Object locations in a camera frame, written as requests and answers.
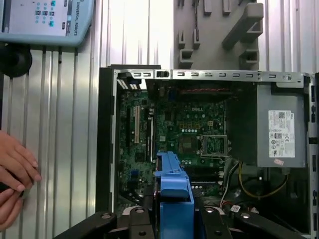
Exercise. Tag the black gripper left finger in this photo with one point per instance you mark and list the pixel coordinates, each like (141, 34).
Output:
(99, 221)

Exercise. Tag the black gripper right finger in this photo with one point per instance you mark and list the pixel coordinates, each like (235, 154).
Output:
(259, 224)

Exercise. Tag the hard disk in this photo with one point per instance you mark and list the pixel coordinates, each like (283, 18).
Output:
(172, 179)

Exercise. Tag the person's right hand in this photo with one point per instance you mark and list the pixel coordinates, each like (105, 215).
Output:
(7, 209)

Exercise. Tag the person's left hand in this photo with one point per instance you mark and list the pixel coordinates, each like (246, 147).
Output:
(17, 154)

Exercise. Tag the metal socket cover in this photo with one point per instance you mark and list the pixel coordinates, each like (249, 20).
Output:
(203, 149)

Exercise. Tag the black PC case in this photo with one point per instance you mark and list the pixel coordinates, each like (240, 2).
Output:
(104, 124)

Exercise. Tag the black expansion slot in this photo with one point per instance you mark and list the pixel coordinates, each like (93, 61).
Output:
(128, 127)

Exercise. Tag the grey power supply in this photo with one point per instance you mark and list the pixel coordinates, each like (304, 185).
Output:
(249, 124)

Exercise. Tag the CPU socket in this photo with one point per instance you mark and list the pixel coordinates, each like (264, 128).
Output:
(189, 144)

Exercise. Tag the green motherboard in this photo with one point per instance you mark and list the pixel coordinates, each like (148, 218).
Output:
(174, 117)

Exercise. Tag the black round knob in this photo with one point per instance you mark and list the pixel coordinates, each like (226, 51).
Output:
(15, 59)

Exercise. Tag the grey parts rack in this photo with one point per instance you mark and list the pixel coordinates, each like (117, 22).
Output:
(211, 37)

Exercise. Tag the pale blue teach pendant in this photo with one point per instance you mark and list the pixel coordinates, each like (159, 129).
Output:
(37, 15)

